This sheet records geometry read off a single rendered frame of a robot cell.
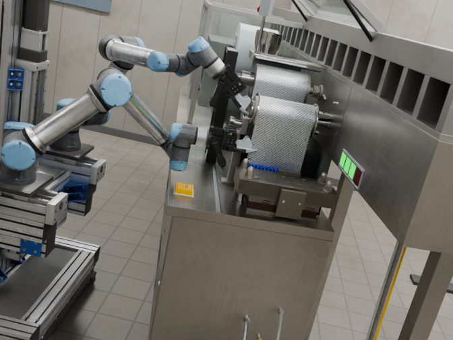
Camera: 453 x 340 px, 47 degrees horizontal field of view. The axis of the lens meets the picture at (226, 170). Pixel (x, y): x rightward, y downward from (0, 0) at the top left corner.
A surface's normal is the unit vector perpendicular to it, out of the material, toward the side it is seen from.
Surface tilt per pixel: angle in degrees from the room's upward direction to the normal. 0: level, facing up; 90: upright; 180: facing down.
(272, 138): 90
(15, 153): 95
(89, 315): 0
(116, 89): 85
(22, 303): 0
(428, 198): 90
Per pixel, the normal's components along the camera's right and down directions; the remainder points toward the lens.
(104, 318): 0.20, -0.93
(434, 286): 0.07, 0.33
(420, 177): -0.98, -0.17
